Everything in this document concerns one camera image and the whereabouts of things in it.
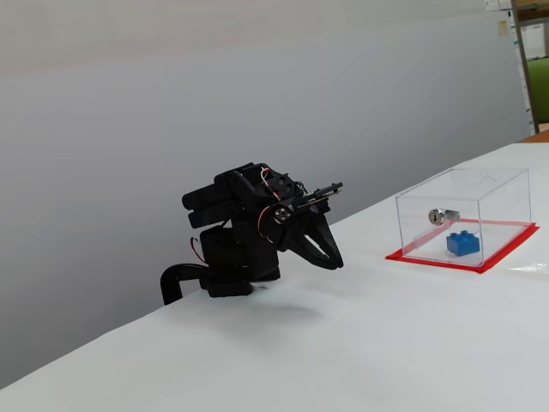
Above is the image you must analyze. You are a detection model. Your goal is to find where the white storage box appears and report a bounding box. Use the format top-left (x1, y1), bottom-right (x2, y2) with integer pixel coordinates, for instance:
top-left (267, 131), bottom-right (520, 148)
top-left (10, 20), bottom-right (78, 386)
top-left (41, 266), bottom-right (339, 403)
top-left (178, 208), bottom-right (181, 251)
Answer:
top-left (519, 21), bottom-right (549, 60)

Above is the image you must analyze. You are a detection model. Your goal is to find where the blue lego brick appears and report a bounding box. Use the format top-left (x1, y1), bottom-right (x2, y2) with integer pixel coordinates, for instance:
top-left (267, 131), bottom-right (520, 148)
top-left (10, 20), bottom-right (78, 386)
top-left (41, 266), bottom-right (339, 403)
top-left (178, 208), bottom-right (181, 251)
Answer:
top-left (445, 230), bottom-right (480, 258)

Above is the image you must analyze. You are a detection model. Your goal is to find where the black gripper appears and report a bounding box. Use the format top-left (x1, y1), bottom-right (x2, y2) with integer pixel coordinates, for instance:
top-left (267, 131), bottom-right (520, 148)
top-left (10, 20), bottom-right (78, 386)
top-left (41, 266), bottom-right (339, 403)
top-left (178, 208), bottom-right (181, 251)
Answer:
top-left (259, 197), bottom-right (345, 271)

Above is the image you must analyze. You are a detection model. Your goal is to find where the silver cam lock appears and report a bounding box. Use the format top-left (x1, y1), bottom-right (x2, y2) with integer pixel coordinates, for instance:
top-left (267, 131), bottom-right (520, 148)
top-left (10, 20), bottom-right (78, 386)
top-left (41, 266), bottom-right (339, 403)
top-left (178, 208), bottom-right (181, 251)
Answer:
top-left (427, 208), bottom-right (461, 227)

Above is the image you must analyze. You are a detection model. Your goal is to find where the grey metal shelf post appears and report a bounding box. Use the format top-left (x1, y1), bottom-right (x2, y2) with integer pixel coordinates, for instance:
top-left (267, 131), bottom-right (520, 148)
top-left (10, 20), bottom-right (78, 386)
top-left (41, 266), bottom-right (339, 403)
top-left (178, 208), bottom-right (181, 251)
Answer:
top-left (510, 0), bottom-right (540, 135)

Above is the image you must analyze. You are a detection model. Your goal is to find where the red tape frame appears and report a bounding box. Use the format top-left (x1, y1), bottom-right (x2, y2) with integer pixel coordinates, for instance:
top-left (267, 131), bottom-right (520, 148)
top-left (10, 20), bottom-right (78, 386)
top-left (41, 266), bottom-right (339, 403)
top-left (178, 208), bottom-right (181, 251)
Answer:
top-left (384, 217), bottom-right (540, 275)

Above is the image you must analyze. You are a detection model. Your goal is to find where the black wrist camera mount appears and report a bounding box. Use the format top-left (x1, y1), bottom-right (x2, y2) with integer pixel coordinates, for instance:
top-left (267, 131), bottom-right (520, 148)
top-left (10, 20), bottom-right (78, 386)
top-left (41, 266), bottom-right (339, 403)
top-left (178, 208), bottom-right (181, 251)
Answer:
top-left (295, 182), bottom-right (344, 211)

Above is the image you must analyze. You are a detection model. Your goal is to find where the black table clamp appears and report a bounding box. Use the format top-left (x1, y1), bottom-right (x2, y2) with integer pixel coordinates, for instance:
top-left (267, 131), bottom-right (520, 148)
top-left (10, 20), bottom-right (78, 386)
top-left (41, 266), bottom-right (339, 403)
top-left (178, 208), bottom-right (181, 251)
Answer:
top-left (160, 262), bottom-right (211, 306)

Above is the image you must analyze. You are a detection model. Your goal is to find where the red white black servo cable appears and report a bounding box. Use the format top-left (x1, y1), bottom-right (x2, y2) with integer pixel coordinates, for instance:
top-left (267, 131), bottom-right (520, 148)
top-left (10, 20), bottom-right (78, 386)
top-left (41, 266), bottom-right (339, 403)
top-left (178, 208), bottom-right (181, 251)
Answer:
top-left (190, 238), bottom-right (207, 265)
top-left (258, 168), bottom-right (282, 241)

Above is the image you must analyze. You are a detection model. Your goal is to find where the green panel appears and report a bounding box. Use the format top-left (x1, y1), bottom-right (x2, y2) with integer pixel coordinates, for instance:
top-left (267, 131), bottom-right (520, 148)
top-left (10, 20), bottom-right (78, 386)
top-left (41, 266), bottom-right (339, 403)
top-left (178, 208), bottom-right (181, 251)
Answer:
top-left (526, 56), bottom-right (549, 125)

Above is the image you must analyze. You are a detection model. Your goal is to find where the wooden desk edge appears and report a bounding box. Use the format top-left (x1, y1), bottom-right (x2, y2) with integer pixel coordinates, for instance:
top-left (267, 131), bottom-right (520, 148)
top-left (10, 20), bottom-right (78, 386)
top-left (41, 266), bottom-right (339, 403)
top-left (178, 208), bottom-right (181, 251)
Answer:
top-left (517, 128), bottom-right (549, 143)

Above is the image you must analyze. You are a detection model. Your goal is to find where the transparent plastic box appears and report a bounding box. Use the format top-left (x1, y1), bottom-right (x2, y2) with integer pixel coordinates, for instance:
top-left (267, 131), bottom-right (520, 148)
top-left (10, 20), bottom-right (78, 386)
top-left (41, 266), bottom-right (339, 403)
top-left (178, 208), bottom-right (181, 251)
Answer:
top-left (395, 167), bottom-right (532, 268)

